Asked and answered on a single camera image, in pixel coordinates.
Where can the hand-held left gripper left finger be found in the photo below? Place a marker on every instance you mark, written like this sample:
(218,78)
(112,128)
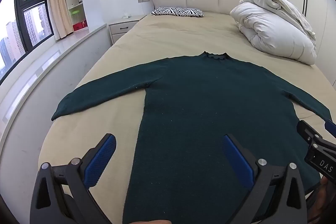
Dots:
(101,158)

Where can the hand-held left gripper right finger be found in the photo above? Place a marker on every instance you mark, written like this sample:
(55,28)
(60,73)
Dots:
(237,161)

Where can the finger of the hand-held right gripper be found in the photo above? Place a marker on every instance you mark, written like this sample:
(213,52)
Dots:
(331,126)
(307,133)

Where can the dark green knit sweater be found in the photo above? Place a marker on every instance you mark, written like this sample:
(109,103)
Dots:
(199,108)

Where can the person's right hand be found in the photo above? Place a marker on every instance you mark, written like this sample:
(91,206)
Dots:
(328,190)

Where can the white bay window sill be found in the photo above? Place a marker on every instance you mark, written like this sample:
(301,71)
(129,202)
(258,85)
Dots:
(52,61)

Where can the white folded duvet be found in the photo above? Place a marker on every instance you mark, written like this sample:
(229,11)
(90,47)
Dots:
(273,29)

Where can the white wardrobe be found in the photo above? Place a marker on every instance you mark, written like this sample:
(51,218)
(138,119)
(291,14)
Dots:
(315,3)

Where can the white nightstand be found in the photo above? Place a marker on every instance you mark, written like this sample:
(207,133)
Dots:
(122,27)

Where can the red box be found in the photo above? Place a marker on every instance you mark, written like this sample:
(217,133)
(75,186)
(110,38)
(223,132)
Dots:
(78,26)

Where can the bed with beige sheet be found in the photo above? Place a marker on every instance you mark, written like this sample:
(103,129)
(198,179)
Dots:
(170,35)

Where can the small white object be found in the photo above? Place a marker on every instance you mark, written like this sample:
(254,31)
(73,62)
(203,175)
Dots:
(127,15)

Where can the zebra print pillow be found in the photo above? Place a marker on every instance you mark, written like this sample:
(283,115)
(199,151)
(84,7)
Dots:
(177,11)

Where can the black framed window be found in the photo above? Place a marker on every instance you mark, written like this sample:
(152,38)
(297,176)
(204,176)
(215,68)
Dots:
(31,11)

